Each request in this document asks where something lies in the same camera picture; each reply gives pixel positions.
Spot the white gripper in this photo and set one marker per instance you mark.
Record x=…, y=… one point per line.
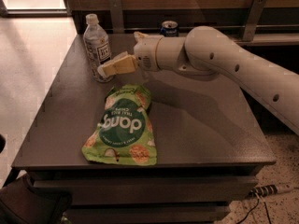
x=146, y=54

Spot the grey drawer cabinet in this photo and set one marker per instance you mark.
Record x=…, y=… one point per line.
x=209, y=148

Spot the blue soda can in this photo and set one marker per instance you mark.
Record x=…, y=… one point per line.
x=169, y=29

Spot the clear plastic water bottle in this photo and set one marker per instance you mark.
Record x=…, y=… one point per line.
x=97, y=46

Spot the left metal wall bracket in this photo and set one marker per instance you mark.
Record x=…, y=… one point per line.
x=116, y=14

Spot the metal wall bracket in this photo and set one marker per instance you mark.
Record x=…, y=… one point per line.
x=255, y=11
x=116, y=14

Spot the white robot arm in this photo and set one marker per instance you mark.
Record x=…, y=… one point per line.
x=205, y=52

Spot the green dang chips bag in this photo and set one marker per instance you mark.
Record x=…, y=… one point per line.
x=124, y=134

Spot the right metal wall bracket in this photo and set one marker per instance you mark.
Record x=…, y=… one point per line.
x=255, y=11

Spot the dark bag lower left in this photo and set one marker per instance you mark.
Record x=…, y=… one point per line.
x=21, y=203

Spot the striped cable connector on floor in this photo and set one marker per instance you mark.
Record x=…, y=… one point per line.
x=268, y=190

